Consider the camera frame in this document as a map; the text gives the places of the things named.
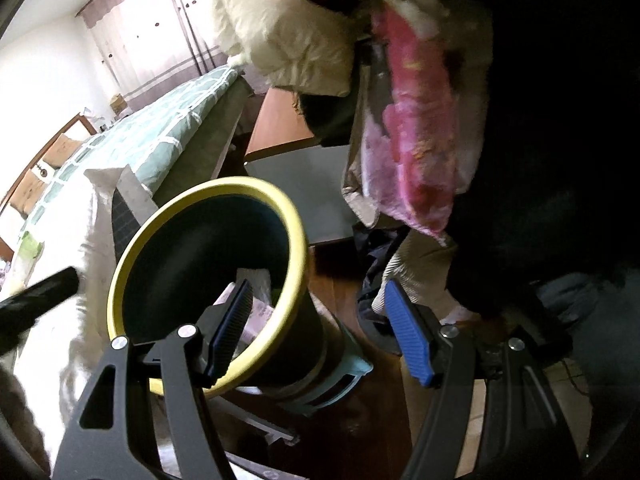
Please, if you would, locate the brown bear pillow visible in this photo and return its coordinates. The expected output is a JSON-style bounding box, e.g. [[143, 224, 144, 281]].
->
[[42, 132, 83, 171], [7, 177, 43, 218]]

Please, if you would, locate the clear bag with pink cloth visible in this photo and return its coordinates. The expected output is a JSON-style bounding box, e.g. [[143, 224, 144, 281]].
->
[[341, 5, 493, 237]]

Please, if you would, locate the yellow-rimmed dark bin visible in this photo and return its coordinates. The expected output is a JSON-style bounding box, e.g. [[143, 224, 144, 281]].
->
[[106, 176, 373, 416]]

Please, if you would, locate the wooden bed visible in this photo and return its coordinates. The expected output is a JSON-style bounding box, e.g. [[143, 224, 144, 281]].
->
[[0, 65, 251, 256]]

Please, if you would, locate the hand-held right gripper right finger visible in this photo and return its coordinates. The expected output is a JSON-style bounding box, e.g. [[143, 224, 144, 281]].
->
[[384, 279, 581, 480]]

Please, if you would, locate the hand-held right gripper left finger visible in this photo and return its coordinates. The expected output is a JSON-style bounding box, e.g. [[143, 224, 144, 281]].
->
[[52, 279, 253, 480]]

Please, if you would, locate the cream ribbed cloth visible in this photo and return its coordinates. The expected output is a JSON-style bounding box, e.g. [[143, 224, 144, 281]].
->
[[372, 230, 483, 327]]

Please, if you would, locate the cream down jacket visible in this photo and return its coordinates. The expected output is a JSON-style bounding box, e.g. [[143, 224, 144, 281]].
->
[[210, 0, 363, 98]]

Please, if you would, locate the white floral tablecloth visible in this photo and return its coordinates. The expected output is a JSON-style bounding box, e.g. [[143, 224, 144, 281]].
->
[[0, 165, 166, 480]]

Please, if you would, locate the green plaid quilt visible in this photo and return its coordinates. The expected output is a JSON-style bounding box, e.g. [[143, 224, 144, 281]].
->
[[22, 65, 240, 241]]

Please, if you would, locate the pink strawberry milk carton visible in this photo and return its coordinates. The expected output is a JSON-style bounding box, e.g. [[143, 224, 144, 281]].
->
[[215, 282, 275, 356]]

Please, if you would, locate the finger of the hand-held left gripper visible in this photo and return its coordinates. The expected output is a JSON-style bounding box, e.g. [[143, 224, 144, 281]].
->
[[0, 266, 79, 346]]

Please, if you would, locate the wooden dresser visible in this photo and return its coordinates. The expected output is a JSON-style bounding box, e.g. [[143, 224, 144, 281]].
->
[[244, 87, 362, 247]]

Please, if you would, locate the pink white curtain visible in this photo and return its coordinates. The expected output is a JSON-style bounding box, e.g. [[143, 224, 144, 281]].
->
[[82, 0, 193, 106], [185, 0, 226, 68]]

